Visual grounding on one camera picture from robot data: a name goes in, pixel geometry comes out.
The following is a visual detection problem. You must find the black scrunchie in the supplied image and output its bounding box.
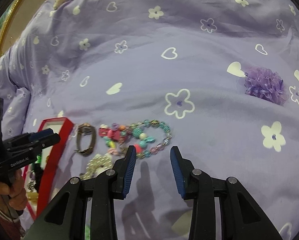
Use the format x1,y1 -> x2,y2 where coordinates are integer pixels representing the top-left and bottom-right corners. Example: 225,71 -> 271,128
33,164 -> 44,192

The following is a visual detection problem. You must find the purple frilly scrunchie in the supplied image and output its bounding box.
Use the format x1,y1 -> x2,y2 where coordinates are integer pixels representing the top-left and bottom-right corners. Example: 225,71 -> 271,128
244,67 -> 288,106

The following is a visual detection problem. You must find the white pearl bracelet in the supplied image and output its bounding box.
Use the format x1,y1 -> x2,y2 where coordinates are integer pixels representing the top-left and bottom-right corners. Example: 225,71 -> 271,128
79,153 -> 114,181

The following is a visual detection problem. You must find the grey wristwatch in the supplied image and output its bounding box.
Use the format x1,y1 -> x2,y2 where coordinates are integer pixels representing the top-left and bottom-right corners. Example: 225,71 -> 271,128
75,122 -> 96,157

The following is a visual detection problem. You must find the red shallow box lid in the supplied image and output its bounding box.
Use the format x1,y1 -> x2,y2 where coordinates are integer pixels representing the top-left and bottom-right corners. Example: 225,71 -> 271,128
23,117 -> 74,220

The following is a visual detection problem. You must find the left hand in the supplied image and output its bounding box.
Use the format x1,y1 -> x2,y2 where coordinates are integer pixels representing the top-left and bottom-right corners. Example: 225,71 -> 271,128
0,170 -> 27,215

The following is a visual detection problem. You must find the amber translucent hair claw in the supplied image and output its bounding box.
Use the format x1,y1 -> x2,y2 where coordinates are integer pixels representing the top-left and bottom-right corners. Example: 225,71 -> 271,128
27,191 -> 39,205

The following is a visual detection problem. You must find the green braided bracelet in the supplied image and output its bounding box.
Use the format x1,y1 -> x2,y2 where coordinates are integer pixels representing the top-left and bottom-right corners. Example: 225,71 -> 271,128
30,154 -> 44,173

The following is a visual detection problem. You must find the purple floral bed quilt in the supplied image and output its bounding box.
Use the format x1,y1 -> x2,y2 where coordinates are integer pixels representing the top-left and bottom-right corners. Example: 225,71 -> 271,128
0,0 -> 299,239

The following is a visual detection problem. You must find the colourful bead bracelet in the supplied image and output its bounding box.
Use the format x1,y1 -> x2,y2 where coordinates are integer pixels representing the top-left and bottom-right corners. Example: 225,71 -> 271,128
98,122 -> 155,156

